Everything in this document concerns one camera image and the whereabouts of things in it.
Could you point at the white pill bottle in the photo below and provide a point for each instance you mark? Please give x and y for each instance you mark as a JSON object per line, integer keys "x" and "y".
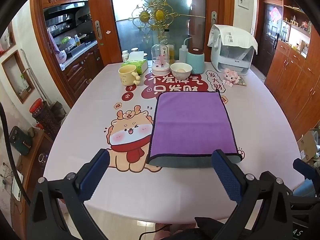
{"x": 125, "y": 56}

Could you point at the white bowl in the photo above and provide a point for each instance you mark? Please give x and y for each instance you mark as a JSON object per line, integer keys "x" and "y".
{"x": 181, "y": 73}

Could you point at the glass oil bottle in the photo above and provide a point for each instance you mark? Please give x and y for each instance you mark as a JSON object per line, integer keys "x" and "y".
{"x": 170, "y": 50}

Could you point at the yellow mug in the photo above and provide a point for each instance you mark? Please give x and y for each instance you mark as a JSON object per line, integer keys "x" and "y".
{"x": 127, "y": 75}

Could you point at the red lidded jar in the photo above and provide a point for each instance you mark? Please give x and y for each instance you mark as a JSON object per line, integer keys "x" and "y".
{"x": 41, "y": 115}

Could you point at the red door decoration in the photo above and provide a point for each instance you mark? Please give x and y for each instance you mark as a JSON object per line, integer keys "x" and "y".
{"x": 275, "y": 14}

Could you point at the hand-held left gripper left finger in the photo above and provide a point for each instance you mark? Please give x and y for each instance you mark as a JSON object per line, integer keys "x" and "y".
{"x": 94, "y": 178}

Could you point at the wooden wall frame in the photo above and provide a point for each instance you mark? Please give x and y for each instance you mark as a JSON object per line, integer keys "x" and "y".
{"x": 11, "y": 62}

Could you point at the tall wooden shelf cabinet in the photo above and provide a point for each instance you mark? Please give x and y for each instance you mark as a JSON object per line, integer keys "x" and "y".
{"x": 290, "y": 85}

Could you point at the pink printed tablecloth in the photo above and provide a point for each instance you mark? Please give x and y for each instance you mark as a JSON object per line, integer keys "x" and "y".
{"x": 75, "y": 135}

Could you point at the cardboard box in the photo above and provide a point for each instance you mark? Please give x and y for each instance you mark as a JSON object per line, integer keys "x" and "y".
{"x": 307, "y": 145}

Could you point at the white power strip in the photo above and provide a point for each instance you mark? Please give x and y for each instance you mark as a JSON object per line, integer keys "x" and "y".
{"x": 17, "y": 187}

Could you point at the white wall switch panel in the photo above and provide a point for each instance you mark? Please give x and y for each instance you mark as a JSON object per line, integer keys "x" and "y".
{"x": 243, "y": 2}

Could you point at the light blue cloth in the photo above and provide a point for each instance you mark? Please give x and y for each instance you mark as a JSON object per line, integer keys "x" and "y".
{"x": 303, "y": 191}

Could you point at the pink plush toy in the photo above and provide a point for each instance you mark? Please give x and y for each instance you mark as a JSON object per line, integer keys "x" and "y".
{"x": 229, "y": 76}

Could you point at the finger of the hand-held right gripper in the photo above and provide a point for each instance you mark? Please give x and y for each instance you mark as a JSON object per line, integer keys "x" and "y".
{"x": 303, "y": 168}

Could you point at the black air fryer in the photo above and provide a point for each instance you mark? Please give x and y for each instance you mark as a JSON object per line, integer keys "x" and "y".
{"x": 20, "y": 141}

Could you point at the white cloth cover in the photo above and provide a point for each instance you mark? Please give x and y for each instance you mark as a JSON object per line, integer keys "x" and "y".
{"x": 232, "y": 35}

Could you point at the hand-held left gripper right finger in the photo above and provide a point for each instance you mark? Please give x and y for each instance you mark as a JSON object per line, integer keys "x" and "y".
{"x": 227, "y": 180}

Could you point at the purple towel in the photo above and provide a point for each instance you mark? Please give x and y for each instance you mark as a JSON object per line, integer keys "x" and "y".
{"x": 191, "y": 125}

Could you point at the dark wooden entry door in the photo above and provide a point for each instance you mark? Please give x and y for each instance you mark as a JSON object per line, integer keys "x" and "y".
{"x": 268, "y": 42}

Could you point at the glass dome with pink figure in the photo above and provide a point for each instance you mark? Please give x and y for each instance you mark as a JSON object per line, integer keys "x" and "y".
{"x": 161, "y": 55}

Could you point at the wooden lower kitchen cabinet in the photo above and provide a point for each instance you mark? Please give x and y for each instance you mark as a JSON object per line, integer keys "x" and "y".
{"x": 80, "y": 72}

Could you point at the green tissue box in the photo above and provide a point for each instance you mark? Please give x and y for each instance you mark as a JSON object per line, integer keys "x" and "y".
{"x": 140, "y": 65}

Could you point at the gold door ornament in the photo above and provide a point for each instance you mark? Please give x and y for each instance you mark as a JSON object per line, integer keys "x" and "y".
{"x": 157, "y": 15}

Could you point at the white countertop appliance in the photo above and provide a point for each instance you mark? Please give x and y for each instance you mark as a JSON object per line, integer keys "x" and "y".
{"x": 231, "y": 60}

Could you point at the frosted glass sliding door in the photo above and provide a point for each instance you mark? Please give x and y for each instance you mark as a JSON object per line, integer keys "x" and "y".
{"x": 125, "y": 42}

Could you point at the glittery card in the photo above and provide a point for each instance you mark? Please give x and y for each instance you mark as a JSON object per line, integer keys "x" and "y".
{"x": 240, "y": 81}

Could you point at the white squeeze bottle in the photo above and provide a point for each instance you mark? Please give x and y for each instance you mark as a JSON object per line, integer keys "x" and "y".
{"x": 182, "y": 53}

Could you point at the teal canister with brown lid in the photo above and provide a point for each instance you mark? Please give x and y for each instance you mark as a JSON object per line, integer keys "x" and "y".
{"x": 195, "y": 58}

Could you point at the egg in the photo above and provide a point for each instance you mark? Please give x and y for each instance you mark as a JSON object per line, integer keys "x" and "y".
{"x": 181, "y": 69}

